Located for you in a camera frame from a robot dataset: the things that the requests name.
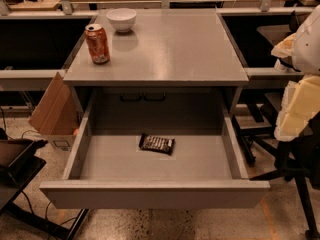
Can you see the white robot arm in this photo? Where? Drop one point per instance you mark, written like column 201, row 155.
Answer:
column 305, row 51

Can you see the orange soda can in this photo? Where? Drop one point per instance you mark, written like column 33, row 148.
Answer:
column 96, row 39

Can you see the black drawer handle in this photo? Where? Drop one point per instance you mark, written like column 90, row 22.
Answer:
column 154, row 97
column 130, row 97

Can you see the right black drawer handle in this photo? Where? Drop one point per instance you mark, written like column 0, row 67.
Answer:
column 154, row 97

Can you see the chocolate rxbar black wrapper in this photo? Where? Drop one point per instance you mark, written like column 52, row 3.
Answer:
column 156, row 144

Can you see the black tray stand left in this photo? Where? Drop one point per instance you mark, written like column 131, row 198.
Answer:
column 18, row 167

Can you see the grey open top drawer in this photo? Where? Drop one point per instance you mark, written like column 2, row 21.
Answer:
column 107, row 170

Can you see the white ceramic bowl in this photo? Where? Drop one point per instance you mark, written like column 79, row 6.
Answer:
column 122, row 19

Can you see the cardboard box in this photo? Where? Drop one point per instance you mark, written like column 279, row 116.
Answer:
column 55, row 117

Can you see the black office chair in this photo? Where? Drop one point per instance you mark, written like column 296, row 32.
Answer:
column 297, row 159

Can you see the left black drawer handle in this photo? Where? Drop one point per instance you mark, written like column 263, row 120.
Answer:
column 130, row 97

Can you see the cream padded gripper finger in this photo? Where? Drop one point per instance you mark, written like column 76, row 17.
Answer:
column 300, row 103

